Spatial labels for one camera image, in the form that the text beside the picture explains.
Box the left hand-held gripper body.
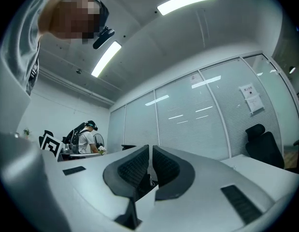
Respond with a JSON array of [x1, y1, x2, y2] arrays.
[[40, 133, 63, 162]]

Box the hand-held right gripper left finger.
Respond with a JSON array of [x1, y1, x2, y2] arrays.
[[43, 144, 150, 231]]

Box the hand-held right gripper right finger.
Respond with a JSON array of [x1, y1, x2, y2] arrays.
[[143, 145, 277, 232]]

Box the black standing fan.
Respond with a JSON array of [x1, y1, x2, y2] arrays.
[[93, 133, 105, 152]]

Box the frosted glass partition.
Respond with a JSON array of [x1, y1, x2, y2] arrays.
[[107, 53, 299, 161]]

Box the white desk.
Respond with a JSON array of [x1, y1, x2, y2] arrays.
[[220, 153, 299, 203]]

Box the small paper notice on glass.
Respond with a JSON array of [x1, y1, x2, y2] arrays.
[[188, 72, 203, 84]]

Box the black office chair with headrest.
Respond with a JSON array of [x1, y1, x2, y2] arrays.
[[245, 123, 285, 169]]

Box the long ceiling light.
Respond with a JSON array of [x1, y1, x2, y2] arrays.
[[91, 41, 123, 78], [157, 0, 219, 16]]

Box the person's grey shirt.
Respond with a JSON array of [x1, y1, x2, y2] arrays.
[[0, 0, 56, 135]]

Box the large paper notice on glass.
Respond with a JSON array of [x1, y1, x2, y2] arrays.
[[238, 83, 265, 115]]

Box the person's head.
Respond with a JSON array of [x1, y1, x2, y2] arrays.
[[38, 0, 110, 45]]

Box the black head-worn camera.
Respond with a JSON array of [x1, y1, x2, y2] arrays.
[[92, 26, 115, 50]]

